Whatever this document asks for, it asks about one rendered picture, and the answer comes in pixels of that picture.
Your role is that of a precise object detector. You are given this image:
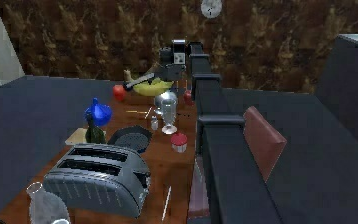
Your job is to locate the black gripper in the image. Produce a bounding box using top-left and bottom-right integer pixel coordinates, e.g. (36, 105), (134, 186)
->
(122, 46), (188, 92)

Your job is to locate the yellow to brown banana bunch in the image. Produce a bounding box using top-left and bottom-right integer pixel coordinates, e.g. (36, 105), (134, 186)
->
(123, 64), (175, 98)

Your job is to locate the red apple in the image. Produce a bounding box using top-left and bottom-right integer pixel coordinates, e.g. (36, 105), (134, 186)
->
(183, 90), (195, 106)
(112, 84), (128, 102)

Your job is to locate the silver round kettle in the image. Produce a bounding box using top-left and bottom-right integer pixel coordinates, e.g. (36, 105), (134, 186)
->
(153, 91), (179, 116)

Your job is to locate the clear stemmed glass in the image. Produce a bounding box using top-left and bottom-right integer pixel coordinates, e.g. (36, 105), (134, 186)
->
(160, 99), (179, 136)

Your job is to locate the small white salt shaker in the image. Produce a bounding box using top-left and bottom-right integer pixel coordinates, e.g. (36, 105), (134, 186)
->
(149, 114), (160, 132)

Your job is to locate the blue round vase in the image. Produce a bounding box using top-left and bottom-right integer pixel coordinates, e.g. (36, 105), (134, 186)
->
(84, 97), (113, 128)

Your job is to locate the black round pan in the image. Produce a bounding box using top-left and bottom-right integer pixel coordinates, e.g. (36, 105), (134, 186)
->
(107, 125), (153, 155)

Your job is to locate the dark green bottle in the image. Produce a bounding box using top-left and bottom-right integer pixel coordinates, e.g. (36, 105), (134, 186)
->
(84, 113), (107, 145)

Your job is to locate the red and white cup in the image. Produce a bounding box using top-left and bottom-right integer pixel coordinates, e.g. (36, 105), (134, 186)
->
(170, 132), (189, 154)

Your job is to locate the pale tan cutting board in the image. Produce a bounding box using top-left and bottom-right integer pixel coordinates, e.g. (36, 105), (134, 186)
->
(64, 127), (89, 147)

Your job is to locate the brown wooden table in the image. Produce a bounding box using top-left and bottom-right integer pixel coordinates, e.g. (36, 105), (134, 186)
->
(0, 79), (203, 224)

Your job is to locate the grey two-slot toaster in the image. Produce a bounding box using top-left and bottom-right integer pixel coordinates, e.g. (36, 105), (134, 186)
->
(42, 142), (152, 220)

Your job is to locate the thin white stick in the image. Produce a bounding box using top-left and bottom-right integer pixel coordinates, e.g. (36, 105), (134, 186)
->
(161, 185), (173, 222)

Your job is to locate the white room door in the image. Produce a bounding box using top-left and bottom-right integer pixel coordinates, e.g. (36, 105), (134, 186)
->
(0, 0), (26, 87)

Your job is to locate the clear glass jar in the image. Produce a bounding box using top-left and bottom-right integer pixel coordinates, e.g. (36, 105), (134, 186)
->
(25, 181), (72, 224)

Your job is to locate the dark grey cupboard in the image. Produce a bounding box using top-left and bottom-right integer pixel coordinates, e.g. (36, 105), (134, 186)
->
(314, 33), (358, 155)

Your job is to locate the white round wall clock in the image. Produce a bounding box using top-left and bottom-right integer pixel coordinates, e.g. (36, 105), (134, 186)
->
(200, 0), (223, 20)

